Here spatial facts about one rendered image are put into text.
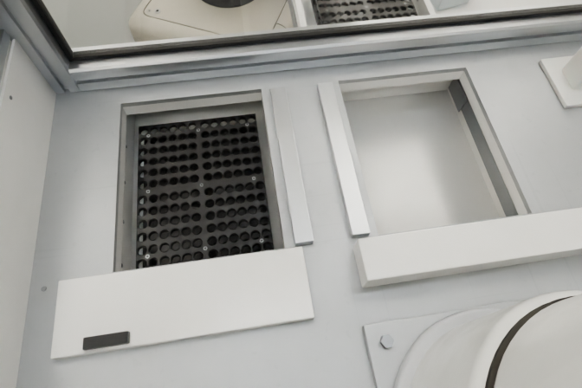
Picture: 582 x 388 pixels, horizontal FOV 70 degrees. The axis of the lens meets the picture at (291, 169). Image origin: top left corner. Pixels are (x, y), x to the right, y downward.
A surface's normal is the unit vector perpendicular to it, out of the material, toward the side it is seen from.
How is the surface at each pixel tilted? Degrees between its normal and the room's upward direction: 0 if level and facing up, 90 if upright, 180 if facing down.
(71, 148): 0
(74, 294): 0
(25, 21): 90
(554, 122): 0
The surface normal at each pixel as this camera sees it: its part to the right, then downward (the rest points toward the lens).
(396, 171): 0.02, -0.47
